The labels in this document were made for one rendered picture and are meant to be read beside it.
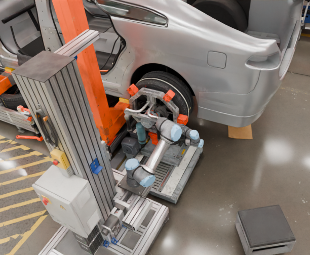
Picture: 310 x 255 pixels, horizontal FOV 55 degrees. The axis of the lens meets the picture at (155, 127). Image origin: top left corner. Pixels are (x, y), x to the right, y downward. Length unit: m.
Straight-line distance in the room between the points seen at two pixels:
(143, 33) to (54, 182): 1.53
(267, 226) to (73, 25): 2.34
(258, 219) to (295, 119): 1.90
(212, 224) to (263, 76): 1.54
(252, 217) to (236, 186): 0.66
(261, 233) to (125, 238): 1.22
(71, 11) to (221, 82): 1.38
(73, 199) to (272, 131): 2.88
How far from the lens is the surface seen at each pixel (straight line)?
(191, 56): 2.73
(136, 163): 2.36
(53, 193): 2.14
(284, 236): 2.92
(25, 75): 1.72
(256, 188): 3.54
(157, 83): 2.90
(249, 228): 2.88
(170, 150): 3.53
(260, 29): 4.40
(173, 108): 2.88
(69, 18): 2.53
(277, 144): 4.03
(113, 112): 3.25
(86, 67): 2.70
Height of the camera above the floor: 2.85
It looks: 43 degrees down
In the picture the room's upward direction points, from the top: 7 degrees counter-clockwise
